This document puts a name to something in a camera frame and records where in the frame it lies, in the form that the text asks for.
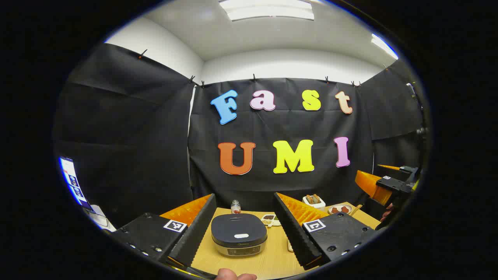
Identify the computer monitor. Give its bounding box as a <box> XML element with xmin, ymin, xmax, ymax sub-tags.
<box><xmin>58</xmin><ymin>156</ymin><xmax>94</xmax><ymax>212</ymax></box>

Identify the dark grey rice cooker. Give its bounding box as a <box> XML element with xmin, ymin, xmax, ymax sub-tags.
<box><xmin>211</xmin><ymin>213</ymin><xmax>268</xmax><ymax>257</ymax></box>

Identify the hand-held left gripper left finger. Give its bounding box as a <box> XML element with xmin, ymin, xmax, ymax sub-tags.
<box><xmin>111</xmin><ymin>193</ymin><xmax>217</xmax><ymax>269</ymax></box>

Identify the black camera stand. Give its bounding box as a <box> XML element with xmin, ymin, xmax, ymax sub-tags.
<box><xmin>406</xmin><ymin>82</ymin><xmax>429</xmax><ymax>137</ymax></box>

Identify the white toaster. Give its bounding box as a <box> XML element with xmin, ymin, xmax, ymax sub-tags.
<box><xmin>303</xmin><ymin>194</ymin><xmax>326</xmax><ymax>210</ymax></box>

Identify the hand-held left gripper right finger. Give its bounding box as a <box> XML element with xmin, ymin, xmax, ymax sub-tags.
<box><xmin>274</xmin><ymin>192</ymin><xmax>379</xmax><ymax>270</ymax></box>

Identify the white divided dish of beans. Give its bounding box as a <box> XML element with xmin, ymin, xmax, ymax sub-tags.
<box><xmin>261</xmin><ymin>213</ymin><xmax>281</xmax><ymax>227</ymax></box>

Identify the ceiling light panel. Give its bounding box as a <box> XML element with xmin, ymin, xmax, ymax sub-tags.
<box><xmin>370</xmin><ymin>33</ymin><xmax>399</xmax><ymax>60</ymax></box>
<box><xmin>219</xmin><ymin>0</ymin><xmax>315</xmax><ymax>21</ymax></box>

